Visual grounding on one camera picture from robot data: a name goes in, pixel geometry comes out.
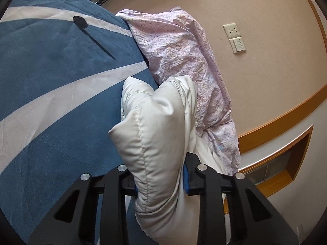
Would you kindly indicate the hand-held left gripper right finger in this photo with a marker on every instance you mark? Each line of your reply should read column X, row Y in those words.
column 186, row 181

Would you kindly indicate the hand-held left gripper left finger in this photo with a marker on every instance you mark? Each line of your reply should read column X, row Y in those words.
column 127, row 181

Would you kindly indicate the beige puffer jacket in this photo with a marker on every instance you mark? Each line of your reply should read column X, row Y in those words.
column 153, row 137

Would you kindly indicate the wooden framed glass door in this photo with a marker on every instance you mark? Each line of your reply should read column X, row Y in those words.
column 281, row 122

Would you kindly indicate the pink crumpled duvet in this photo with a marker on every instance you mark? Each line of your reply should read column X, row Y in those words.
column 178, row 56

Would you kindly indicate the bed with blue striped sheet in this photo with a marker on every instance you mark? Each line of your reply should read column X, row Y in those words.
column 51, row 69

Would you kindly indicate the black round disc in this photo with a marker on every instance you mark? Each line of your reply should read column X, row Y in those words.
column 80, row 21

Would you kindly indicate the cream wall light switch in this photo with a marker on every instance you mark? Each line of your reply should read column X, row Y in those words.
column 238, row 45

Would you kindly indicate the cream wall power socket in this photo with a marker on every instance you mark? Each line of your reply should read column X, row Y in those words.
column 232, row 30

